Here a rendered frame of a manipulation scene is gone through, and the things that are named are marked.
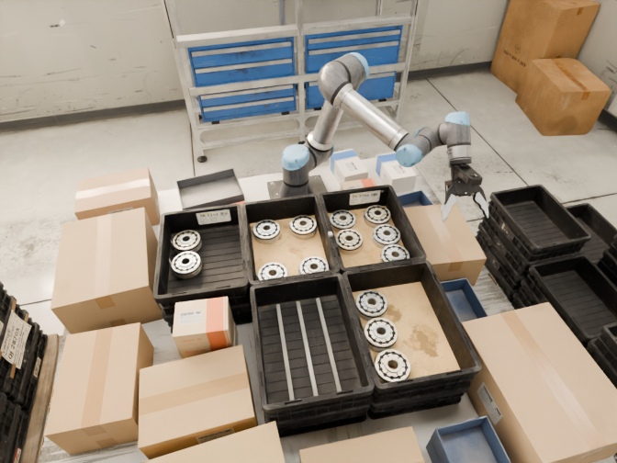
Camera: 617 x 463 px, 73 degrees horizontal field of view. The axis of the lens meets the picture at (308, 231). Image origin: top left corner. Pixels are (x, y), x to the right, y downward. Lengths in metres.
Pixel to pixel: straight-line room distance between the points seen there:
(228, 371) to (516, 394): 0.79
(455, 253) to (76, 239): 1.37
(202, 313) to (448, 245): 0.90
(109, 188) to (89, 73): 2.31
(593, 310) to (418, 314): 1.07
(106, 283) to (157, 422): 0.51
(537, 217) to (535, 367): 1.23
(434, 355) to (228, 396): 0.62
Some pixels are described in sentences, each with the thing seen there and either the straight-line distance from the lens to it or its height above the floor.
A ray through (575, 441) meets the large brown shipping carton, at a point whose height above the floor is 0.90.
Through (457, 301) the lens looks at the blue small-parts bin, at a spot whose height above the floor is 0.70.
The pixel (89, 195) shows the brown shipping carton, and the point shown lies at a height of 0.86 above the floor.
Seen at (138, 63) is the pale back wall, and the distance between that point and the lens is 4.10.
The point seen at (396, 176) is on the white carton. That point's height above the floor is 0.79.
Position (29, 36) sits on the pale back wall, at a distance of 4.17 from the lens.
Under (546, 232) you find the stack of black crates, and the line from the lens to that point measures 2.39.
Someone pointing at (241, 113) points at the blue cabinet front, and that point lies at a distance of 3.33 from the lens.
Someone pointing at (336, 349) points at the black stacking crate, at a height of 0.83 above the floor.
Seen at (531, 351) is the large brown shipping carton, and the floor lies 0.90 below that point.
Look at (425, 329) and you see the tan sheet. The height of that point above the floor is 0.83.
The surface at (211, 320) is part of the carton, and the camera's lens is 1.30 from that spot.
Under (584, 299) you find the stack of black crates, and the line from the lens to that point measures 2.34.
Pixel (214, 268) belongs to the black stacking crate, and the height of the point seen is 0.83.
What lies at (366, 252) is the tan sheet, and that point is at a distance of 1.57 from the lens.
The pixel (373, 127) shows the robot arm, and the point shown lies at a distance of 1.44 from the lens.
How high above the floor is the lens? 2.00
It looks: 46 degrees down
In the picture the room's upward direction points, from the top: 1 degrees counter-clockwise
